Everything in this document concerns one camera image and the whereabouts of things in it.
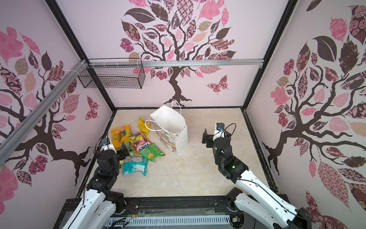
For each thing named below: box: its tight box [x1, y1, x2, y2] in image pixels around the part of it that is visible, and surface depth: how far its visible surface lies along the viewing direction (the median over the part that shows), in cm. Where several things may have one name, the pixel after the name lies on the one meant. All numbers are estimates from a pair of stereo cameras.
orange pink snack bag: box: [129, 132, 153, 156], surface depth 96 cm
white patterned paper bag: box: [144, 99, 189, 156], surface depth 85 cm
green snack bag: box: [137, 142, 166, 163], surface depth 91 cm
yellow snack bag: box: [138, 116, 151, 137], surface depth 103 cm
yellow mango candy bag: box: [111, 124, 132, 151], surface depth 100 cm
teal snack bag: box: [122, 155, 148, 177], surface depth 87 cm
